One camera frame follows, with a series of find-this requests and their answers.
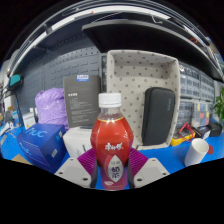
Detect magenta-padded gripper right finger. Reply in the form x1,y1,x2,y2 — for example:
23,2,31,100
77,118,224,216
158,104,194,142
127,147,170,189

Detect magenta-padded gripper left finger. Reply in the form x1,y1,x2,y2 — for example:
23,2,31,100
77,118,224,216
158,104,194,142
54,147,99,189

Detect red drink bottle white cap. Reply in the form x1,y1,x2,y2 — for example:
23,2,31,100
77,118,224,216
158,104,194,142
90,92,135,192

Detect small white cardboard box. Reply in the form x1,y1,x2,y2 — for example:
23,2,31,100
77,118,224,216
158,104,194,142
62,126,94,159

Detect blue cardboard box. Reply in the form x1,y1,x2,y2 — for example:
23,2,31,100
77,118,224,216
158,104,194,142
16,123,68,174

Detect white cup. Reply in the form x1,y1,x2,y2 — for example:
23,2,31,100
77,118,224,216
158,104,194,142
183,137,210,168

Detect yellow multimeter with red leads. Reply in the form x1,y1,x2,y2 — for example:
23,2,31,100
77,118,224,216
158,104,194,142
170,121,197,148

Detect black zip case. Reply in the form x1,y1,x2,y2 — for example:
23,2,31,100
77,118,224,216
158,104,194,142
141,87,176,147

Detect black box with white label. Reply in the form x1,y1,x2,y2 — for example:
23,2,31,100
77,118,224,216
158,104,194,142
193,124,211,139

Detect grey parts drawer cabinet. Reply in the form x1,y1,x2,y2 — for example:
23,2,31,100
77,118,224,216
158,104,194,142
179,63,201,99
176,99,196,131
199,71,215,103

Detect white box with yellow label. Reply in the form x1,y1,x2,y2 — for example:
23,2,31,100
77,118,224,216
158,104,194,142
22,111,37,130

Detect purple plastic bag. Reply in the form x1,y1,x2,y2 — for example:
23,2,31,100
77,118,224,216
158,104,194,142
34,87,70,131

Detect dark grey product box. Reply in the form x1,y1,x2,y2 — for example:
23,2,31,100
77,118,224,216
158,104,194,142
62,74,102,129

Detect flat black box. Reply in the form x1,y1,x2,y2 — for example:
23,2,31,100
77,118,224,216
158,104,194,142
207,121,224,138

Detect clear organizer box coloured parts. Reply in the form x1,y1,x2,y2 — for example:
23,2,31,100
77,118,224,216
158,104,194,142
193,101,213,128

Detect green potted plant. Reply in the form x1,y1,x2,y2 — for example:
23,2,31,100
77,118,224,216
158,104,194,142
213,87,224,126

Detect beige dotted fabric storage box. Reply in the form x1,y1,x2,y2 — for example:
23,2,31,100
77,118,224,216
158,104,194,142
105,49,181,151

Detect grey pegboard panel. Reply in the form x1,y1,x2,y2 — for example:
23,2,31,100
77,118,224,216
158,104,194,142
16,46,108,114

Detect teal plastic bin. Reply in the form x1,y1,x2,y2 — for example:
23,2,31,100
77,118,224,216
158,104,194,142
8,73,24,88

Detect black workbench shelf unit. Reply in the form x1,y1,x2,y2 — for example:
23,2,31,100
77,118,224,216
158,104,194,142
6,6,224,84

